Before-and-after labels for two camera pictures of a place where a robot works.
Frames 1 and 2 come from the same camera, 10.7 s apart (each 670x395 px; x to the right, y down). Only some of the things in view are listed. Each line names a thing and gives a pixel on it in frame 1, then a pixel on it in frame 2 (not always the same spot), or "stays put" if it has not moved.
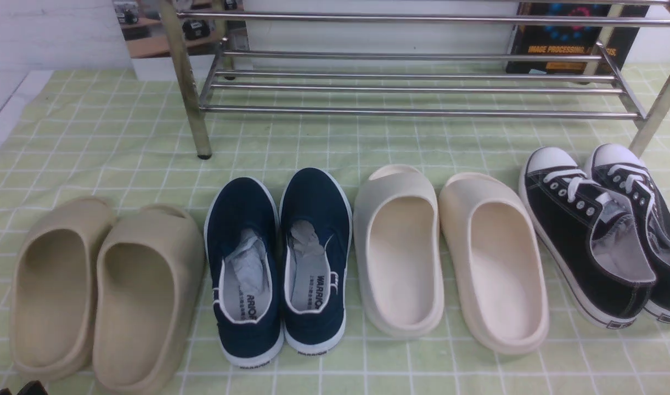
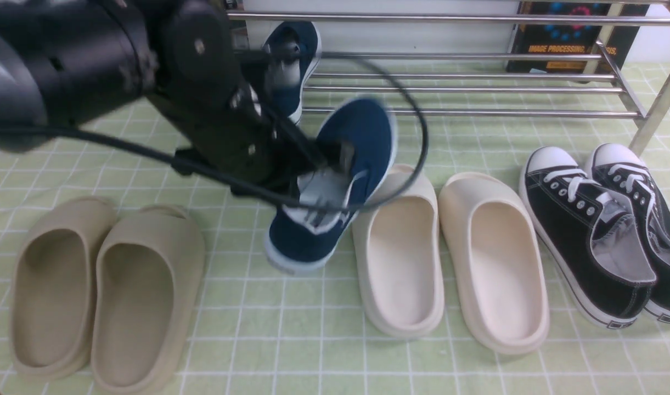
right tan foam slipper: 149,282 stays put
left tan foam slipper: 51,323 stays put
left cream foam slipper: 398,251 stays put
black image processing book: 620,41 stays put
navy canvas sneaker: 315,228 → 355,146
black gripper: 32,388 → 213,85
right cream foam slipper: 500,262 stays put
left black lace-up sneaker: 596,233 stays put
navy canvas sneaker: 244,238 → 292,46
